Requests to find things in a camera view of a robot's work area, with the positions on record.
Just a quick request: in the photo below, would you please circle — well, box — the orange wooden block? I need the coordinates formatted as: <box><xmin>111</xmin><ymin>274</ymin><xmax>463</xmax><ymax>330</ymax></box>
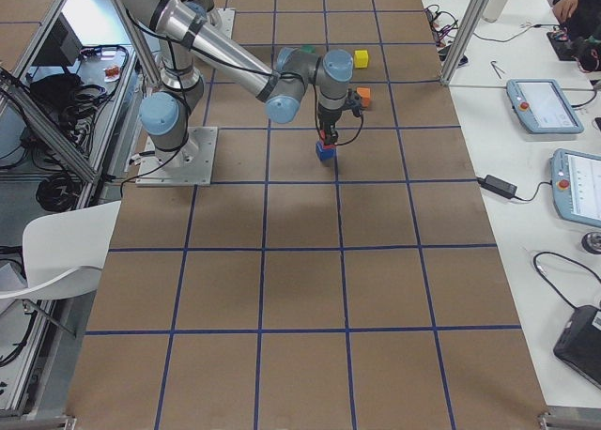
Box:
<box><xmin>356</xmin><ymin>87</ymin><xmax>372</xmax><ymax>109</ymax></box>

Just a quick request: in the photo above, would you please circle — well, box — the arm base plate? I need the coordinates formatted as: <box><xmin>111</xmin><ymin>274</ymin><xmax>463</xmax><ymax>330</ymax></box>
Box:
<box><xmin>208</xmin><ymin>8</ymin><xmax>236</xmax><ymax>38</ymax></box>
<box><xmin>135</xmin><ymin>127</ymin><xmax>218</xmax><ymax>187</ymax></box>

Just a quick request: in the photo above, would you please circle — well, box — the black laptop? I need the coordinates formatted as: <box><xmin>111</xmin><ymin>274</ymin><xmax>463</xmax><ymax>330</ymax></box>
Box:
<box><xmin>553</xmin><ymin>305</ymin><xmax>600</xmax><ymax>388</ymax></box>

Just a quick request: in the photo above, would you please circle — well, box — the white chair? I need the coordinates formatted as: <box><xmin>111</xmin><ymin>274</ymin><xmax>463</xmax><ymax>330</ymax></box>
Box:
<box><xmin>1</xmin><ymin>200</ymin><xmax>121</xmax><ymax>335</ymax></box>

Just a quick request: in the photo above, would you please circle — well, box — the yellow wooden block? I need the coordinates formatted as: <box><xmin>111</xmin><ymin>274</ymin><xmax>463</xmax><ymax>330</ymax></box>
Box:
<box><xmin>353</xmin><ymin>50</ymin><xmax>370</xmax><ymax>69</ymax></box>

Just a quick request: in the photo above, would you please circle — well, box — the teach pendant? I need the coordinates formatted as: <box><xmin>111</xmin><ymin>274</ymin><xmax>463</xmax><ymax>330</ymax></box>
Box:
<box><xmin>506</xmin><ymin>79</ymin><xmax>584</xmax><ymax>134</ymax></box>
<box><xmin>550</xmin><ymin>149</ymin><xmax>600</xmax><ymax>227</ymax></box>

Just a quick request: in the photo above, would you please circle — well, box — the near teach pendant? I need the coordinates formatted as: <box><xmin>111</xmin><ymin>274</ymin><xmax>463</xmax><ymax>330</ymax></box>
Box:
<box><xmin>550</xmin><ymin>149</ymin><xmax>600</xmax><ymax>227</ymax></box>

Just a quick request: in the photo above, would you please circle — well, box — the red wooden block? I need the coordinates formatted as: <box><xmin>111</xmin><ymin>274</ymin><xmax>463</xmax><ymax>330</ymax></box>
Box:
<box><xmin>319</xmin><ymin>129</ymin><xmax>338</xmax><ymax>149</ymax></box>

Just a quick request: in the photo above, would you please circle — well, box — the green wooden block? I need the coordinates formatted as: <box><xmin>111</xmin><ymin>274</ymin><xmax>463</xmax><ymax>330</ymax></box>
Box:
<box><xmin>300</xmin><ymin>44</ymin><xmax>316</xmax><ymax>54</ymax></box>

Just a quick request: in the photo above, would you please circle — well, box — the metal allen key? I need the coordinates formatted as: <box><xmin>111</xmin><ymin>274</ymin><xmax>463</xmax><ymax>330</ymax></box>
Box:
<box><xmin>490</xmin><ymin>60</ymin><xmax>505</xmax><ymax>79</ymax></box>

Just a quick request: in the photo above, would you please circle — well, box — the far teach pendant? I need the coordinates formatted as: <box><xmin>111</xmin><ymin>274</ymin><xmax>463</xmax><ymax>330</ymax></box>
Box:
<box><xmin>506</xmin><ymin>79</ymin><xmax>584</xmax><ymax>134</ymax></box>

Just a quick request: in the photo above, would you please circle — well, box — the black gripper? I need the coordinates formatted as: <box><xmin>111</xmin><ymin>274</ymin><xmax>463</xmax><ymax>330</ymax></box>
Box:
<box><xmin>316</xmin><ymin>89</ymin><xmax>364</xmax><ymax>147</ymax></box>

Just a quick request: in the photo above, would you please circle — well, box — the blue wooden block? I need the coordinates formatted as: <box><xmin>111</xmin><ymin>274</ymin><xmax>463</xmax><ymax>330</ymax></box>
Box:
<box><xmin>316</xmin><ymin>141</ymin><xmax>336</xmax><ymax>162</ymax></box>

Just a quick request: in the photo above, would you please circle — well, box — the aluminium frame post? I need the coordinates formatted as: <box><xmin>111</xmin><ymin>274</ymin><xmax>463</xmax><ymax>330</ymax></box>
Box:
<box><xmin>439</xmin><ymin>0</ymin><xmax>489</xmax><ymax>86</ymax></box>

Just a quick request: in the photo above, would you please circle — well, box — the black power adapter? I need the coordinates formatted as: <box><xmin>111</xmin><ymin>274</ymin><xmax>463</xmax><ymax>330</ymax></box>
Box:
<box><xmin>477</xmin><ymin>175</ymin><xmax>517</xmax><ymax>199</ymax></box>

